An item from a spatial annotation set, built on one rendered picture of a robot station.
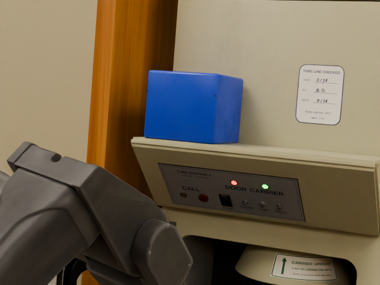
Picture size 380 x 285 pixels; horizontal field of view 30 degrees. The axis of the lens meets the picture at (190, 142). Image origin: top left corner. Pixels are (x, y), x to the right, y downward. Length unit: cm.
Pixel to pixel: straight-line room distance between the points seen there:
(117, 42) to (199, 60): 12
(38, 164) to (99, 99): 48
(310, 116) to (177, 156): 19
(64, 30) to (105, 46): 67
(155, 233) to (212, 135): 37
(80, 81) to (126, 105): 61
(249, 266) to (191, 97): 28
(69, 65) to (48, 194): 116
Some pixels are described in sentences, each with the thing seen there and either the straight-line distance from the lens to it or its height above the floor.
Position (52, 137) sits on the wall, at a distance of 166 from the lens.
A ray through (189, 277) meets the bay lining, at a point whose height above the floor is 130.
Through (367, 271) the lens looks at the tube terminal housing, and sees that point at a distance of 97.
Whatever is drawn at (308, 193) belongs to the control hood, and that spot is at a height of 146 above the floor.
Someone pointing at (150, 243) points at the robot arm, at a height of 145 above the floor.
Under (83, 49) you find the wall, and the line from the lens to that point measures 163.
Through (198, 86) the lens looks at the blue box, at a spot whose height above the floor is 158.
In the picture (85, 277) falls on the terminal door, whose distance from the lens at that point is 81.
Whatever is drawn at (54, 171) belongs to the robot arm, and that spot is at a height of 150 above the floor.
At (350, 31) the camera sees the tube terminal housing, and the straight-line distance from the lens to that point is 97.
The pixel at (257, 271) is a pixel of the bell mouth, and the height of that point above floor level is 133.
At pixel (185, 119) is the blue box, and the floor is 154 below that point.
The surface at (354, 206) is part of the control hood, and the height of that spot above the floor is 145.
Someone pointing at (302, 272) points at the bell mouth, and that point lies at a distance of 102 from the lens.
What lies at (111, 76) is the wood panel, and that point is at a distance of 99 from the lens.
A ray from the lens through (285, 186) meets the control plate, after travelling 90.
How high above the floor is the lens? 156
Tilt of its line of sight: 3 degrees down
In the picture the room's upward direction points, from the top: 4 degrees clockwise
